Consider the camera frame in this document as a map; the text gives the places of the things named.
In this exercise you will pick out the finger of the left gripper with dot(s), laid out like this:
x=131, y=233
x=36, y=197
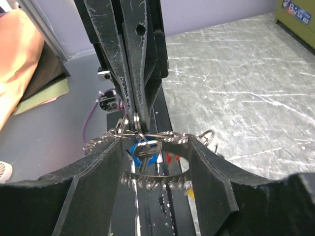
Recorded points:
x=115, y=23
x=149, y=59

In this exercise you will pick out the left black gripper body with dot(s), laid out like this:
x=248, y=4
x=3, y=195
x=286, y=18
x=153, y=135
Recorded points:
x=89, y=28

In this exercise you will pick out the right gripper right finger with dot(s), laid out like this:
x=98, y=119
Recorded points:
x=233, y=202

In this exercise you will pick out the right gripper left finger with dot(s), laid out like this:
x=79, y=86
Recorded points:
x=76, y=200

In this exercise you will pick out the large silver keyring with rings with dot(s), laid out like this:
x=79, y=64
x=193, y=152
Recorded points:
x=157, y=159

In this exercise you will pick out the blue tagged key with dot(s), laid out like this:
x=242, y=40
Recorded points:
x=145, y=151

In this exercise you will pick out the green flat folder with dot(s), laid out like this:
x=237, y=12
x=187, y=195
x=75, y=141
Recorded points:
x=49, y=94

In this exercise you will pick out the small white fan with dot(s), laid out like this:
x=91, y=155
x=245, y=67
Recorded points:
x=6, y=171

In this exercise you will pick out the brown paper bag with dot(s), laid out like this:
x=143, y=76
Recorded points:
x=21, y=46

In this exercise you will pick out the olive green plastic bin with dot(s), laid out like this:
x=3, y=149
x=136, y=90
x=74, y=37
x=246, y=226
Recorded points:
x=298, y=18

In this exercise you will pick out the aluminium rail frame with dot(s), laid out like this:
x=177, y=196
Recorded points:
x=37, y=16

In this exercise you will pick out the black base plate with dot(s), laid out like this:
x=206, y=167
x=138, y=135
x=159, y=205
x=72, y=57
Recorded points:
x=163, y=211

